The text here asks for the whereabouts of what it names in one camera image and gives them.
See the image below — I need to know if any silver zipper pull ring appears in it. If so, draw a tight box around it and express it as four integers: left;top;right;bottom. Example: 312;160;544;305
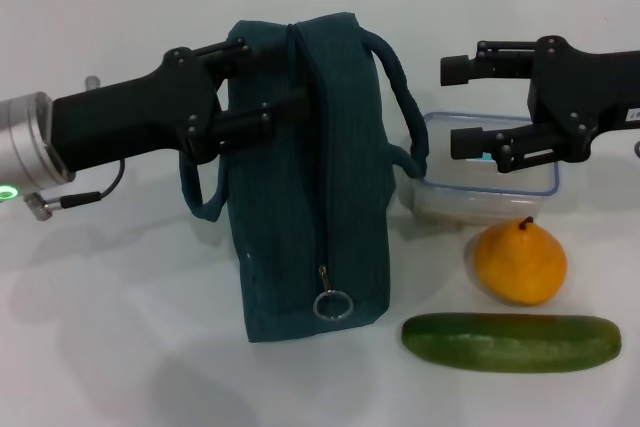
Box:
312;264;356;322

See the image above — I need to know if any orange yellow pear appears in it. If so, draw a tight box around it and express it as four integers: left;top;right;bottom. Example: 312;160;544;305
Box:
473;215;569;307

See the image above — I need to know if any dark teal fabric bag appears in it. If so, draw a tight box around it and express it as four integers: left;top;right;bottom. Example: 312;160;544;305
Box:
178;11;430;344

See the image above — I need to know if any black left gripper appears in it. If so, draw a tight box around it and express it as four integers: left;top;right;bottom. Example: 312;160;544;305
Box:
49;38;319;174

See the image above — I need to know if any black left wrist connector cable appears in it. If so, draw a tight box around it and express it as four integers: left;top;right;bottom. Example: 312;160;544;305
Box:
24;159;126;222

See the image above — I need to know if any clear container with blue lid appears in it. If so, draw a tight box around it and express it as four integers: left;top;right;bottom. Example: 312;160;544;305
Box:
410;110;561;227

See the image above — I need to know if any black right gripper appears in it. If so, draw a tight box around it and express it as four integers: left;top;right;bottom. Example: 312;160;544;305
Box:
439;35;640;174

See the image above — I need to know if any green cucumber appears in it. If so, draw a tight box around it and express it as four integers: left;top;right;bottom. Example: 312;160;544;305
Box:
401;312;623;374

